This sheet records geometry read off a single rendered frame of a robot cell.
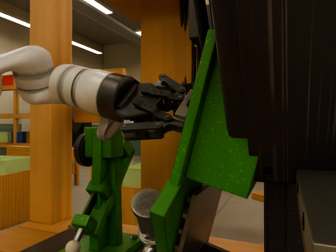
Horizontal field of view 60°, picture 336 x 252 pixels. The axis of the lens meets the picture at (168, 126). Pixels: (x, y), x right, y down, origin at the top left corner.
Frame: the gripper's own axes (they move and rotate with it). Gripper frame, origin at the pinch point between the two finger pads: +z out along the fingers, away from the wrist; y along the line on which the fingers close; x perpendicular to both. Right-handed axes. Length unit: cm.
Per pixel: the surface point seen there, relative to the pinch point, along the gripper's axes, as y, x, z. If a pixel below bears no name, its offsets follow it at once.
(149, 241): -16.7, 5.4, 1.2
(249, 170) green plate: -9.1, -4.7, 10.4
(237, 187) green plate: -10.6, -3.2, 9.7
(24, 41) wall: 457, 382, -746
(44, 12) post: 31, 7, -61
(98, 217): -11.6, 23.9, -16.8
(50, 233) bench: -15, 44, -38
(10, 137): 164, 391, -496
